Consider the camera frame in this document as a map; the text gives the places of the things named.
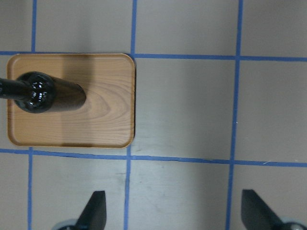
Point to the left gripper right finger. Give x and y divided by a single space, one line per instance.
256 214

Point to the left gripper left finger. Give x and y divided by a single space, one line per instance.
93 216

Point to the dark wine bottle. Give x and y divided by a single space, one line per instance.
36 92

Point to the wooden tray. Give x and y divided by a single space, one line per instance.
106 119

